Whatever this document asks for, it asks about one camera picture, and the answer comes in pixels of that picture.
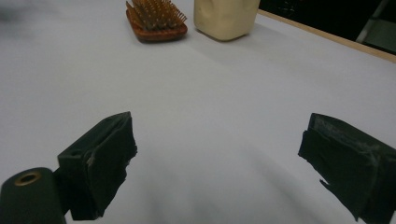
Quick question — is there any white table mat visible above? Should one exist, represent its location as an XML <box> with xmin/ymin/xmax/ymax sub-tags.
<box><xmin>0</xmin><ymin>0</ymin><xmax>396</xmax><ymax>224</ymax></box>

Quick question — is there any cream square holder cup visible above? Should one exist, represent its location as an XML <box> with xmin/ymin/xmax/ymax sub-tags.
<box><xmin>193</xmin><ymin>0</ymin><xmax>262</xmax><ymax>42</ymax></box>

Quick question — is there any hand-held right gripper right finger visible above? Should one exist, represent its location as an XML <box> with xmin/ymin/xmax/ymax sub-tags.
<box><xmin>297</xmin><ymin>112</ymin><xmax>396</xmax><ymax>224</ymax></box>

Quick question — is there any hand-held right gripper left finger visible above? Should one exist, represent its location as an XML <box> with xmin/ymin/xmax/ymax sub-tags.
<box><xmin>53</xmin><ymin>111</ymin><xmax>138</xmax><ymax>222</ymax></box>

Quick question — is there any wooden hairbrush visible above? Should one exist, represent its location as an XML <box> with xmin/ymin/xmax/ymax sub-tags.
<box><xmin>125</xmin><ymin>0</ymin><xmax>189</xmax><ymax>43</ymax></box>

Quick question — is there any white metal stand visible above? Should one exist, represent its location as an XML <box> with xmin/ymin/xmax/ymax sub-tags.
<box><xmin>355</xmin><ymin>0</ymin><xmax>396</xmax><ymax>54</ymax></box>

